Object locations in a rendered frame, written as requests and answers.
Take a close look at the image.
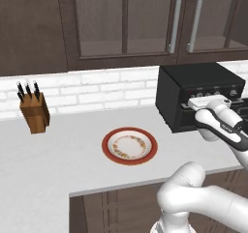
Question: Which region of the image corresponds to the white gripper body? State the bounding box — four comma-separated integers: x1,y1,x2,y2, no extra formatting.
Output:
188,94,233,112

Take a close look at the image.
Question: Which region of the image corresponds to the black toaster oven door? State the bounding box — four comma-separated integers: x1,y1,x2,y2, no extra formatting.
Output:
175,97,248,134

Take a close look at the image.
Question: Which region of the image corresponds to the black toaster oven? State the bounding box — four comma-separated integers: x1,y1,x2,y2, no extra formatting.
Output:
155,62,248,134

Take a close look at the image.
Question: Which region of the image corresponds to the narrow glass cupboard door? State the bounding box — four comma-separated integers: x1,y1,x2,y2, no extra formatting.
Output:
177,0,248,66

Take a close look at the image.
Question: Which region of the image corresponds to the wide glass cupboard door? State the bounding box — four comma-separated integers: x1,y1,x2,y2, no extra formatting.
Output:
57,0,184,72

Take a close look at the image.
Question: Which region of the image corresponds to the dark brown plain cupboard door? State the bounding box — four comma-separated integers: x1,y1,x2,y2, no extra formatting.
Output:
0,0,69,77

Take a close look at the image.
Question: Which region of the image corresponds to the red rimmed white plate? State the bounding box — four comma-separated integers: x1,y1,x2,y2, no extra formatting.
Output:
101,127,159,166

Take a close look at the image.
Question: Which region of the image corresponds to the dark brown base cupboard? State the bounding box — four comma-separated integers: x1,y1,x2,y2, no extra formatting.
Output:
69,168,248,233

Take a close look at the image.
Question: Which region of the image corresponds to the wooden knife block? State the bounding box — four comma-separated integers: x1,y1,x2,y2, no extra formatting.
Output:
18,92,51,135

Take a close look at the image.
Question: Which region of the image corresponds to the silver cupboard handle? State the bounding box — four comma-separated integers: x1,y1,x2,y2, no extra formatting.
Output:
167,0,183,54
186,0,205,54

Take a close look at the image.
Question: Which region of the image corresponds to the black handled knife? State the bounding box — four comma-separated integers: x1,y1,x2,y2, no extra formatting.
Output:
16,81,26,103
24,80,34,100
32,79,42,102

